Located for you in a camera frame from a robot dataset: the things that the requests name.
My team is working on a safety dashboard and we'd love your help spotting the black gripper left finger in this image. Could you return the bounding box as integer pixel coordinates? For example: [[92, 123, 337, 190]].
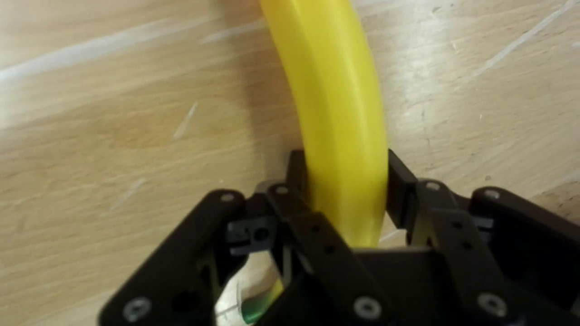
[[96, 149, 391, 326]]

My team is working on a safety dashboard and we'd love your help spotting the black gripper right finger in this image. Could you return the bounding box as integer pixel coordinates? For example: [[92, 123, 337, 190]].
[[384, 149, 580, 326]]

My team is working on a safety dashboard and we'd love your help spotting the yellow plush banana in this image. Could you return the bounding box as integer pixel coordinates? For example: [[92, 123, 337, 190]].
[[259, 0, 389, 250]]

